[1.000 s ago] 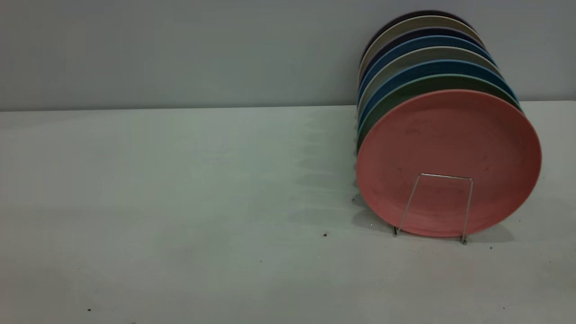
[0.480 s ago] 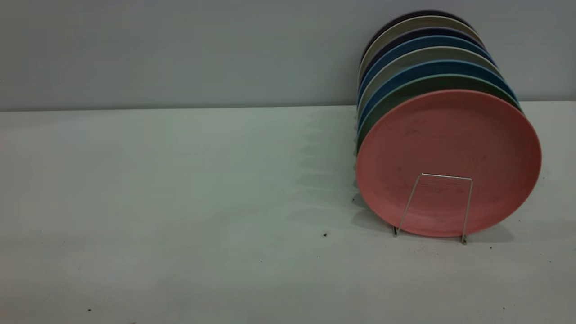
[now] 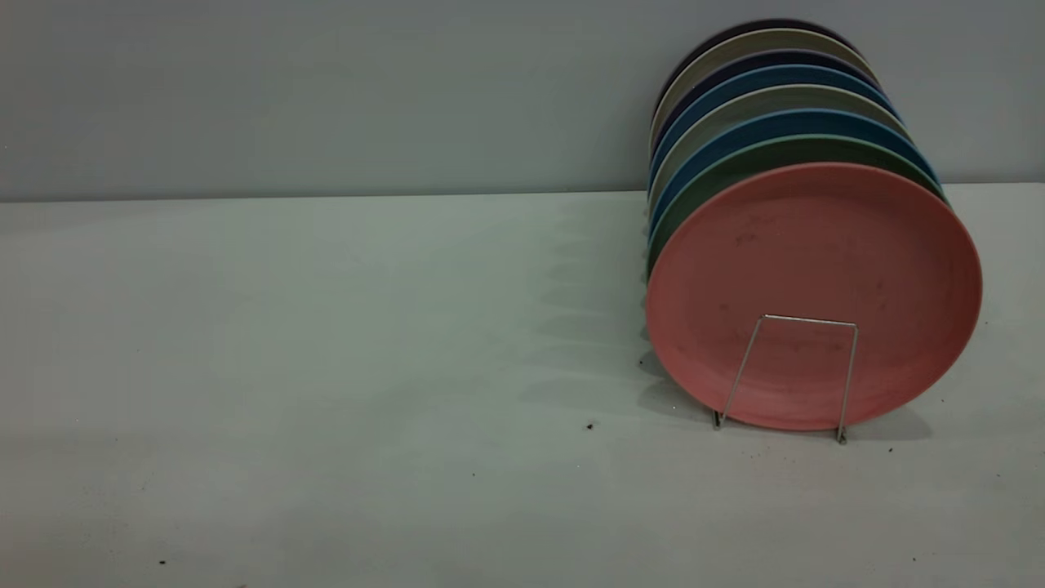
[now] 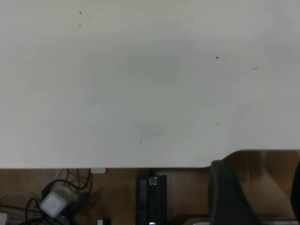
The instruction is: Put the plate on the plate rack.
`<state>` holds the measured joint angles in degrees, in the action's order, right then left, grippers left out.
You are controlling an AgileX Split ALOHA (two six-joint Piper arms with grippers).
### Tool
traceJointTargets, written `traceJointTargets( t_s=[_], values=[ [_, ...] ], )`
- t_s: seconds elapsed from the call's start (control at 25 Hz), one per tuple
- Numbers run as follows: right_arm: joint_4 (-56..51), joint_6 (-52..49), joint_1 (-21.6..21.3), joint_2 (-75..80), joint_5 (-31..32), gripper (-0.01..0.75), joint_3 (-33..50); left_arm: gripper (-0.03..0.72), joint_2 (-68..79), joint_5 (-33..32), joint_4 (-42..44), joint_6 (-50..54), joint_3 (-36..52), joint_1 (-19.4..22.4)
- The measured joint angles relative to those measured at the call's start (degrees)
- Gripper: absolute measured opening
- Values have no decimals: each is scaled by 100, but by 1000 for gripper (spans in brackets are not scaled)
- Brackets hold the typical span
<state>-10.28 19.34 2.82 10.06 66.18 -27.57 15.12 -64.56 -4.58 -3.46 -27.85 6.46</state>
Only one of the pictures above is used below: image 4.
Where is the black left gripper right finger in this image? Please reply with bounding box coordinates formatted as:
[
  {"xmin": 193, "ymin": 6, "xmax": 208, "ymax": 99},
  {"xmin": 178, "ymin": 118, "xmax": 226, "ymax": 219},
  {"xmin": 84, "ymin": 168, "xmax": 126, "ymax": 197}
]
[{"xmin": 290, "ymin": 161, "xmax": 300, "ymax": 219}]

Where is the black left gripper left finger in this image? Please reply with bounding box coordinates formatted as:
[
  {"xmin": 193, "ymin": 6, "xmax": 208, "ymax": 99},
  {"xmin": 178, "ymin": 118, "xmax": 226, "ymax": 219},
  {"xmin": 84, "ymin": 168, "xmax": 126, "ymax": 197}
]
[{"xmin": 208, "ymin": 159, "xmax": 261, "ymax": 225}]

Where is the white cube power adapter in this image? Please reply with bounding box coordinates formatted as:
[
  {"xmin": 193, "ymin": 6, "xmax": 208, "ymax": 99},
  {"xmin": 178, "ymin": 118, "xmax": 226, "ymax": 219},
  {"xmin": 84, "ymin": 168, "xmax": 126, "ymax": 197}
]
[{"xmin": 39, "ymin": 190, "xmax": 66, "ymax": 218}]

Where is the black plug with cable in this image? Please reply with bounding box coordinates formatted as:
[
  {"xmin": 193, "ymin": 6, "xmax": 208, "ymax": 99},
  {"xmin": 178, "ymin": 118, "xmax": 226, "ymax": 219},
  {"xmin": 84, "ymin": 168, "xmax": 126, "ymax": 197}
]
[{"xmin": 69, "ymin": 190, "xmax": 91, "ymax": 215}]

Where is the black cable loop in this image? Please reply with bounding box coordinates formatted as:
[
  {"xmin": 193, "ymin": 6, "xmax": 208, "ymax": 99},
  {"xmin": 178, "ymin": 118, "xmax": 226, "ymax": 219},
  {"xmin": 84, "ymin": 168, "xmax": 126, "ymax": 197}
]
[{"xmin": 24, "ymin": 197, "xmax": 51, "ymax": 225}]

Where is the grey cable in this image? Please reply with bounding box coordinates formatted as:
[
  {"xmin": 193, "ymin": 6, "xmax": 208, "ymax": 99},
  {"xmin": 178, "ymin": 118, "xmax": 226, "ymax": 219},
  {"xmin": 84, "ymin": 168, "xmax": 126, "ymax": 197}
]
[{"xmin": 0, "ymin": 191, "xmax": 36, "ymax": 213}]

